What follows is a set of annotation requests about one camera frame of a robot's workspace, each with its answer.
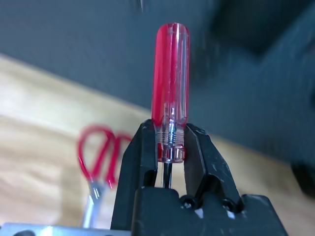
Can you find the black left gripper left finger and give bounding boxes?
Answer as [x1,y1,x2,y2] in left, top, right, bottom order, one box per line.
[110,119,159,230]

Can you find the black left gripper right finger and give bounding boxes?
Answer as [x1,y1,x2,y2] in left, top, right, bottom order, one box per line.
[183,122,244,212]

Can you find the red handled scissors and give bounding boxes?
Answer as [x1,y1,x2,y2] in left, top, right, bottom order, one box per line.
[77,124,133,228]

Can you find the red handled screwdriver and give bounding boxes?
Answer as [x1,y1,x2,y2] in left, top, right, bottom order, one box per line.
[150,22,190,189]

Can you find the grey metal pegboard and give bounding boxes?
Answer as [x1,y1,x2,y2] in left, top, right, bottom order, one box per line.
[0,0,315,173]

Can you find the black plastic cup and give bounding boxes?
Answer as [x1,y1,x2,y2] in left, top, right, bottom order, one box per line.
[210,0,315,59]

